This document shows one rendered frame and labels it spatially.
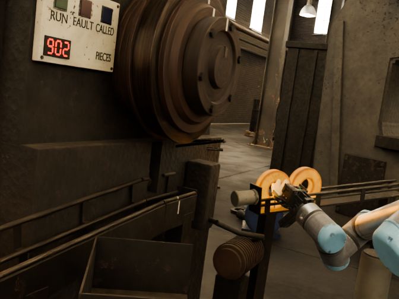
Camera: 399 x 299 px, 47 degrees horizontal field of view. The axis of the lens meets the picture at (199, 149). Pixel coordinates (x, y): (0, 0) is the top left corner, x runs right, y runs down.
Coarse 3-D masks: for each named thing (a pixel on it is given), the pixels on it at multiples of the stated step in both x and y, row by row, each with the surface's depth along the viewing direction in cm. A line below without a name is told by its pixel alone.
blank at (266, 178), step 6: (264, 174) 174; (270, 174) 173; (276, 174) 175; (282, 174) 176; (258, 180) 174; (264, 180) 173; (270, 180) 174; (276, 180) 175; (282, 180) 177; (288, 180) 178; (264, 186) 173; (264, 192) 174
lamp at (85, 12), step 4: (84, 0) 109; (84, 4) 109; (88, 4) 110; (80, 8) 108; (84, 8) 109; (88, 8) 110; (80, 12) 108; (84, 12) 109; (88, 12) 111; (88, 16) 111
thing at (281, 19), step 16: (288, 0) 978; (336, 0) 1413; (288, 16) 976; (336, 16) 1416; (272, 32) 993; (288, 32) 994; (272, 48) 1000; (272, 64) 1001; (272, 80) 1003; (272, 96) 1005; (272, 112) 994; (256, 128) 1012; (272, 128) 1012; (256, 144) 1027; (272, 144) 1011
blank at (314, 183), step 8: (304, 168) 181; (312, 168) 183; (296, 176) 180; (304, 176) 181; (312, 176) 183; (320, 176) 185; (296, 184) 180; (312, 184) 184; (320, 184) 186; (312, 192) 185
